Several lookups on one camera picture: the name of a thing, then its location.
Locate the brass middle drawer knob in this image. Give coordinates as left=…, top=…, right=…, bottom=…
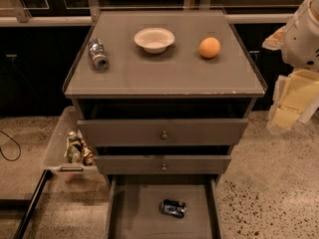
left=160, top=164, right=167, bottom=171

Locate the blue pepsi can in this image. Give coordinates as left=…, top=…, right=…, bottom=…
left=160, top=199, right=186, bottom=218

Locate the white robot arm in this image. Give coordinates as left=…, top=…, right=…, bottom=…
left=262, top=0, right=319, bottom=135

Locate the clear plastic bin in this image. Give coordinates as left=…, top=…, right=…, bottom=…
left=43, top=107, right=97, bottom=174

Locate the silver crushed can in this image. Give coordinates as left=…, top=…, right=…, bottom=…
left=88, top=38, right=109, bottom=71

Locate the grey middle drawer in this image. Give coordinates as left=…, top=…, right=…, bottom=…
left=95, top=155, right=231, bottom=175

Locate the grey top drawer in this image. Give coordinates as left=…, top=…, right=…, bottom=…
left=77, top=119, right=248, bottom=146

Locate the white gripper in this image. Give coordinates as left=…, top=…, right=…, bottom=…
left=262, top=27, right=319, bottom=135

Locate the black floor rail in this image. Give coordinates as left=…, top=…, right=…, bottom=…
left=0, top=169, right=52, bottom=239

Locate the brass top drawer knob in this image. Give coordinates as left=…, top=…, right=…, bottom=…
left=160, top=131, right=168, bottom=140

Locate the black floor cable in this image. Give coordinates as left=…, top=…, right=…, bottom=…
left=0, top=129, right=22, bottom=162

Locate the white paper bowl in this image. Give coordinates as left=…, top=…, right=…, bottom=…
left=134, top=28, right=175, bottom=54

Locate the grey bottom drawer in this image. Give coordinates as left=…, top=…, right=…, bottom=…
left=105, top=175, right=223, bottom=239

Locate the brown snack bag in bin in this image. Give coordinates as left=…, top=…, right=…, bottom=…
left=81, top=139, right=94, bottom=165

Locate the orange fruit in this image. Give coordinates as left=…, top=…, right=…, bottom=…
left=199, top=37, right=220, bottom=59

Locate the grey drawer cabinet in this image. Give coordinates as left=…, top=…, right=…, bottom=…
left=62, top=10, right=268, bottom=187

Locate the green can in bin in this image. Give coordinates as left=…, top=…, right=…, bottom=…
left=65, top=131, right=83, bottom=163

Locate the grey drawer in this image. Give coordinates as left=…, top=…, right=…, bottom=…
left=95, top=155, right=231, bottom=175
left=105, top=175, right=223, bottom=239
left=77, top=119, right=248, bottom=146

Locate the brass drawer knob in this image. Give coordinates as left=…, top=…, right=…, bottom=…
left=160, top=131, right=168, bottom=140
left=160, top=164, right=167, bottom=171

